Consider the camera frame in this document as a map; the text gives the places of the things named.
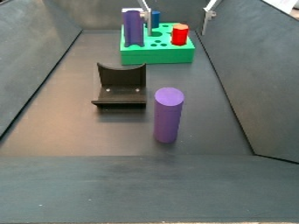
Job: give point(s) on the red hexagonal prism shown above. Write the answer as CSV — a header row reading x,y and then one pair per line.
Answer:
x,y
179,34

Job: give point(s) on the green shape sorter board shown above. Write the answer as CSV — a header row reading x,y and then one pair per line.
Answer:
x,y
158,51

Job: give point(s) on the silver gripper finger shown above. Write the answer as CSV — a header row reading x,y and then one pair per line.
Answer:
x,y
146,15
210,14

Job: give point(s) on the dark blue cylinder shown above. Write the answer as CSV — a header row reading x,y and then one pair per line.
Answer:
x,y
155,19

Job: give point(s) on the purple notched rectangular block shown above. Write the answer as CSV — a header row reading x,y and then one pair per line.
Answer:
x,y
134,27

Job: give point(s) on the black curved bracket stand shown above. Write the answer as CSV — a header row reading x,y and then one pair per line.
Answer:
x,y
122,86

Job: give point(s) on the purple cylinder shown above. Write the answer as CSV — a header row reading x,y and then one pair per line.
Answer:
x,y
169,100

